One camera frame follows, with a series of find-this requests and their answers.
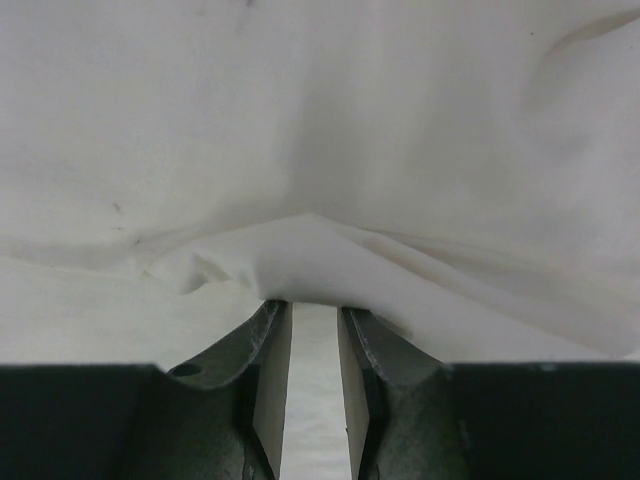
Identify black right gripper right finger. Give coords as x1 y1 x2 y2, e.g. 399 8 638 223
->
337 307 471 479

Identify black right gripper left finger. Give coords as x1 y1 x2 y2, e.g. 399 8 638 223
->
124 300 292 479

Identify cream white t-shirt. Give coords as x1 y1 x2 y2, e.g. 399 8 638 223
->
0 0 640 480

